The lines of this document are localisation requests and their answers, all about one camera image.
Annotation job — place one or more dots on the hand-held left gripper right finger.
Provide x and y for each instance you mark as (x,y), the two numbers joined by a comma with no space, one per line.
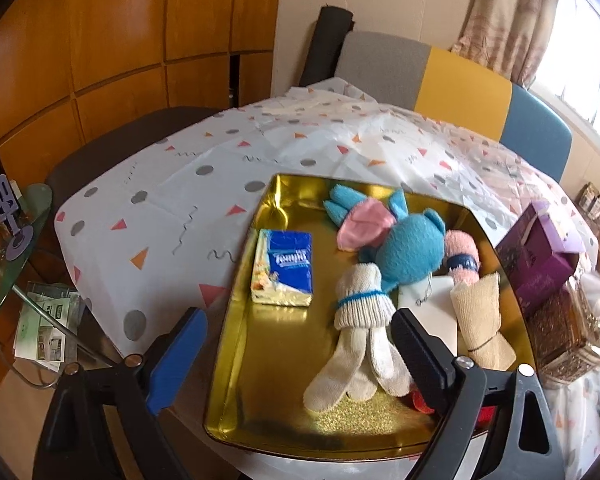
(420,355)

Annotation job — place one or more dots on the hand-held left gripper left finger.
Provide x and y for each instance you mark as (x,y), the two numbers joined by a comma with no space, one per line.
(175,355)

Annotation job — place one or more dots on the red socks pair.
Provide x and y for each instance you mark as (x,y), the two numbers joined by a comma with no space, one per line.
(420,402)

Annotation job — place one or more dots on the white wet wipes packet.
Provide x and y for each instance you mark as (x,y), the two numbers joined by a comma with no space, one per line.
(430,305)

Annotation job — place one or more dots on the cream socks pair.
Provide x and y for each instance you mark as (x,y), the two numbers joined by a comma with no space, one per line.
(480,310)

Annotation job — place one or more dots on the grey socks with blue band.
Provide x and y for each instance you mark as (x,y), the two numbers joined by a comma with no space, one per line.
(360,305)

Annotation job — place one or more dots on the gold embossed tin tray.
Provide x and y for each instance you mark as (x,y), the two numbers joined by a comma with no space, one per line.
(280,360)

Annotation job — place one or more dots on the blue plush toy pink ears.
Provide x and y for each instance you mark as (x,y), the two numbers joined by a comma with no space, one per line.
(410,250)

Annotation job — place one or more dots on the pink socks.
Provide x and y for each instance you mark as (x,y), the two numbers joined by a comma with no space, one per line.
(460,245)

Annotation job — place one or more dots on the blue tissue packet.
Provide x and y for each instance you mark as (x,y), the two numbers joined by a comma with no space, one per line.
(282,270)

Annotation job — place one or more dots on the printed paper leaflets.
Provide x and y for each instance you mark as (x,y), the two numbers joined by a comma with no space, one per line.
(45,330)

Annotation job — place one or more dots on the purple box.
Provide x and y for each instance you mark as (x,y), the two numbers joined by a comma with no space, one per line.
(535,270)

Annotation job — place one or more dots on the ornate bronze box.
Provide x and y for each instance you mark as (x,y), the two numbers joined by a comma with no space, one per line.
(565,330)

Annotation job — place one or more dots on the white patterned tablecloth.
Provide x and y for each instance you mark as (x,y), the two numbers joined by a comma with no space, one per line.
(180,185)

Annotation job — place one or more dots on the glass side table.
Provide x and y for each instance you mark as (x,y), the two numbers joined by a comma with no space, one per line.
(30,205)

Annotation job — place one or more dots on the cluster of small cartons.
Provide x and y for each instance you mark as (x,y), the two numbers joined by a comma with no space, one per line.
(594,205)

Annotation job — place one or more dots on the purple spatula ornament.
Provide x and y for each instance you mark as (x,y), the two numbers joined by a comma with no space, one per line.
(2,200)

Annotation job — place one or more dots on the grey yellow blue chair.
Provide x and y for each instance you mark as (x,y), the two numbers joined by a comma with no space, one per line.
(460,80)

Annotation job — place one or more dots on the black rolled mat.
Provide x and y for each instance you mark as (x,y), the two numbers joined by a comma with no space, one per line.
(325,45)

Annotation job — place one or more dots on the wooden panelled wardrobe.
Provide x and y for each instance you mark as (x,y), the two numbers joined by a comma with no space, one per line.
(105,35)

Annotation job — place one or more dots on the window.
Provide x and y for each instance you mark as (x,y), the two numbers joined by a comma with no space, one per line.
(580,60)

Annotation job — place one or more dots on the beige patterned curtain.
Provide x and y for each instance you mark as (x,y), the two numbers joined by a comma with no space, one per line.
(505,10)

